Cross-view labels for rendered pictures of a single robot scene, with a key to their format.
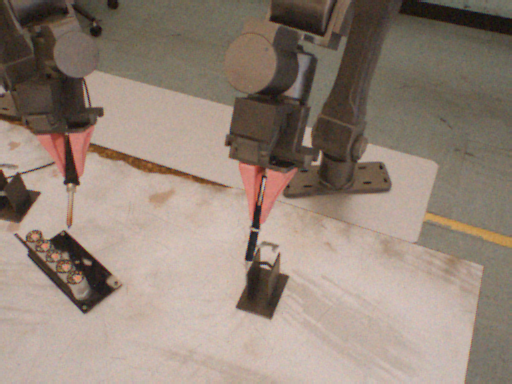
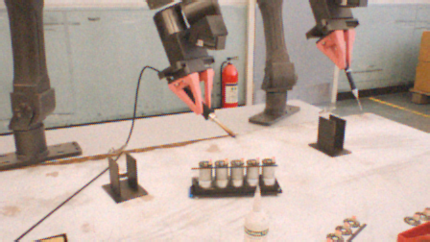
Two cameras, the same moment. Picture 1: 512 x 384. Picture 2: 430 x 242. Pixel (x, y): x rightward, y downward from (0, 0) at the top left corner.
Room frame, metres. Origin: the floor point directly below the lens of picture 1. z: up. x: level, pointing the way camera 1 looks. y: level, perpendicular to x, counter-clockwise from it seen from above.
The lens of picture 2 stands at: (0.06, 0.79, 1.09)
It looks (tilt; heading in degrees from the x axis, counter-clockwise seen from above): 18 degrees down; 313
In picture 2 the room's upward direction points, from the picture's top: straight up
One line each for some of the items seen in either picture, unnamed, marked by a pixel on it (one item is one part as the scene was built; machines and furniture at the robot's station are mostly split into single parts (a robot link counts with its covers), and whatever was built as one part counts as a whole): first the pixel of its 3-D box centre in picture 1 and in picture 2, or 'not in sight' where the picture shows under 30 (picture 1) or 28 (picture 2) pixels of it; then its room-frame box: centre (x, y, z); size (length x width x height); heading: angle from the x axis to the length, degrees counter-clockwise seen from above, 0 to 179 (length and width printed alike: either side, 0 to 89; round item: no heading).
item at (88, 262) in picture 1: (74, 270); (235, 186); (0.47, 0.29, 0.76); 0.16 x 0.07 x 0.01; 48
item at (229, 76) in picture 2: not in sight; (229, 87); (2.28, -1.82, 0.29); 0.16 x 0.15 x 0.55; 66
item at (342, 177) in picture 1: (337, 165); (275, 102); (0.67, -0.14, 0.79); 0.20 x 0.07 x 0.08; 95
